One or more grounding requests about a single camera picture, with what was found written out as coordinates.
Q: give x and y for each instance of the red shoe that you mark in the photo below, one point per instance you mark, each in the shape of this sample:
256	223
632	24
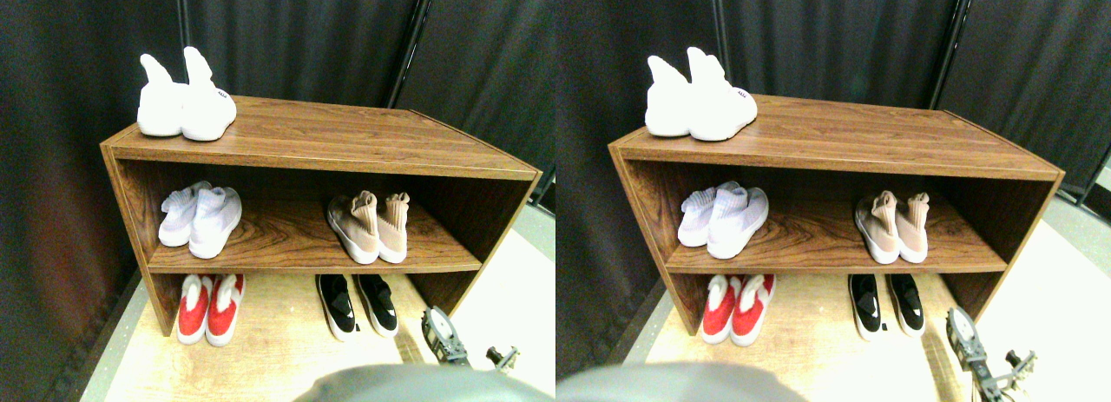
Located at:
193	313
719	313
751	313
225	313

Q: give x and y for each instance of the pale lilac shoe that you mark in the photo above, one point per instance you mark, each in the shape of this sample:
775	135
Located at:
697	220
738	227
176	220
214	227

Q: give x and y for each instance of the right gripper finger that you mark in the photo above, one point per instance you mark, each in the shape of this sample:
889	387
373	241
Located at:
965	337
443	334

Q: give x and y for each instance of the curtain stand pole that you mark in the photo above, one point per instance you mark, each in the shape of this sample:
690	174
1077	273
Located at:
719	16
411	42
1094	172
953	42

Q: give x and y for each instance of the white shoe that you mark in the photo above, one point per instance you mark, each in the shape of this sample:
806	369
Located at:
161	107
668	107
720	107
208	107

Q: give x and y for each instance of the brown shoe rack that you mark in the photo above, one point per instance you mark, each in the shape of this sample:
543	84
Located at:
347	141
868	141

